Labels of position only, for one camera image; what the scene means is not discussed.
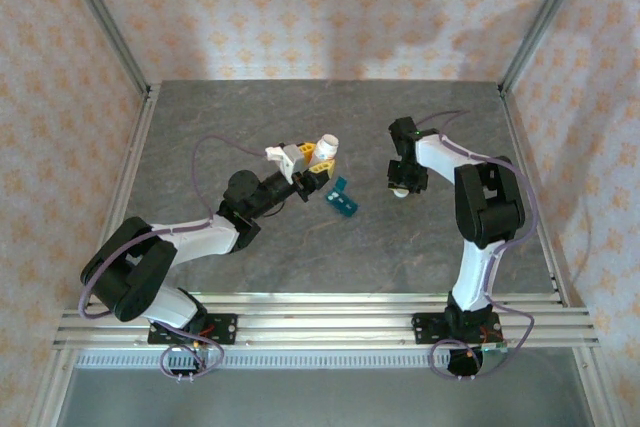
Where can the white pill bottle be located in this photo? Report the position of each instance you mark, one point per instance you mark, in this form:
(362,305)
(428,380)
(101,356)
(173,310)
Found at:
(327,147)

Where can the teal weekly pill organizer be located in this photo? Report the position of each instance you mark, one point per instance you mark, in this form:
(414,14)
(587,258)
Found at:
(342,204)

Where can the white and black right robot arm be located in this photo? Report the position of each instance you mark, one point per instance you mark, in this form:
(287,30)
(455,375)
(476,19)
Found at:
(440,159)

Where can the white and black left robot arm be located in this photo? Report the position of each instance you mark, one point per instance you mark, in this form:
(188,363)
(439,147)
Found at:
(200,242)

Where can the patterned backdrop cloth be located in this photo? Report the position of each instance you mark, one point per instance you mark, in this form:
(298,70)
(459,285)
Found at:
(320,7)

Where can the small silver controller board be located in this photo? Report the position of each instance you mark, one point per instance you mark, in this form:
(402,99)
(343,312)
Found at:
(495,357)

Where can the grey metal panel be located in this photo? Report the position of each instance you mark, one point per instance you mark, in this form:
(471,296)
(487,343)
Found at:
(320,397)

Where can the aluminium side rail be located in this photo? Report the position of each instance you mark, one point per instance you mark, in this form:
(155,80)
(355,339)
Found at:
(515,127)
(122,187)

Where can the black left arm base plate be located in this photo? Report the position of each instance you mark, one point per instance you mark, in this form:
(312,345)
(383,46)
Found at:
(225,329)

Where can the aluminium mounting rail beam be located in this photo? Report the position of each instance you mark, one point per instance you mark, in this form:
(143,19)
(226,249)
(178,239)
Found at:
(325,327)

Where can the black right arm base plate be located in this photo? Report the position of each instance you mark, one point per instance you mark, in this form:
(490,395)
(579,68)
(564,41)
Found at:
(425,329)

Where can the aluminium frame post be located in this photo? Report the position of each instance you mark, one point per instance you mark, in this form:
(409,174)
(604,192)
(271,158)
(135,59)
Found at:
(547,12)
(102,14)

